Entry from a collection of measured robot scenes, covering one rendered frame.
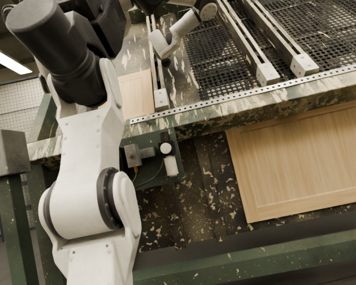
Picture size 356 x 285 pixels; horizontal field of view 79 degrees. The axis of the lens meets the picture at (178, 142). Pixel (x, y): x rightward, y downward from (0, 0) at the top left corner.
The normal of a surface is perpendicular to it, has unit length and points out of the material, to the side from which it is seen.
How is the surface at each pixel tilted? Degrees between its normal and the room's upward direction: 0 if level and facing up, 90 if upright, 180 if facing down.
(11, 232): 90
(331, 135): 90
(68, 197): 69
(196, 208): 90
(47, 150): 57
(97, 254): 64
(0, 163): 90
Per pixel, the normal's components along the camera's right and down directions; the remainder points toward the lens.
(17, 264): -0.08, -0.04
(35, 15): -0.16, -0.43
